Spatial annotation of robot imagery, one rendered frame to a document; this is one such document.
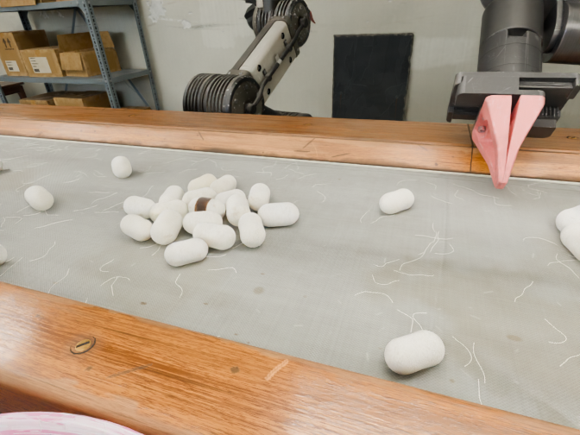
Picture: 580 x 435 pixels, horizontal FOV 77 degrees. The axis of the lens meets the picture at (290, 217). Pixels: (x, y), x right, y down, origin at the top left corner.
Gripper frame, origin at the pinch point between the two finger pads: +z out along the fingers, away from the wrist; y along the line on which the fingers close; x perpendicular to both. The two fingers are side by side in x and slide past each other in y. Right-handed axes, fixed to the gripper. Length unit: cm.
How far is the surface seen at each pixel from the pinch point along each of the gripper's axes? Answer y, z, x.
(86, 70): -219, -112, 118
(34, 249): -37.4, 15.7, -10.0
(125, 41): -218, -151, 134
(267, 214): -19.0, 8.5, -6.1
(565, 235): 3.6, 6.2, -3.9
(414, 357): -6.4, 17.2, -13.5
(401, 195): -8.4, 3.8, -2.4
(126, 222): -30.2, 11.9, -9.1
